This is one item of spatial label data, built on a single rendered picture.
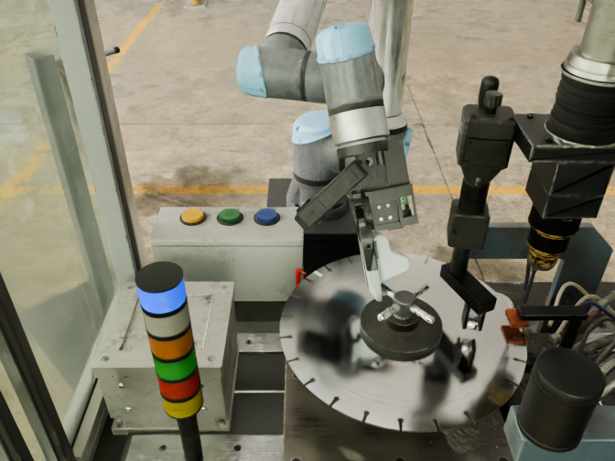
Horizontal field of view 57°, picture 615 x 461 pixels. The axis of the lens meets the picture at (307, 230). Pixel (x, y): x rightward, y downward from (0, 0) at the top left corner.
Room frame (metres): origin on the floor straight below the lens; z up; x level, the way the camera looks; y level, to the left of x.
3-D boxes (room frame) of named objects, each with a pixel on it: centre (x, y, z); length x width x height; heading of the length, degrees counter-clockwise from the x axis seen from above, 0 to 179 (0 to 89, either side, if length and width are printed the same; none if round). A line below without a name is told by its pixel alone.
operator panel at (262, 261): (0.88, 0.15, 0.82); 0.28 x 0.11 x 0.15; 90
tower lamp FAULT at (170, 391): (0.41, 0.14, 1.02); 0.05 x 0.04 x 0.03; 0
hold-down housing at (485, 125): (0.58, -0.20, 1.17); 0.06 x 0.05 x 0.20; 81
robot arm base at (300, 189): (1.18, -0.02, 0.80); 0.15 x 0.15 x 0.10
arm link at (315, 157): (1.17, -0.03, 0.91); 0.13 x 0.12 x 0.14; 77
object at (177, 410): (0.41, 0.14, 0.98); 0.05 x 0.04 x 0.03; 0
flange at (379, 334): (0.56, -0.13, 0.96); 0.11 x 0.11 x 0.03
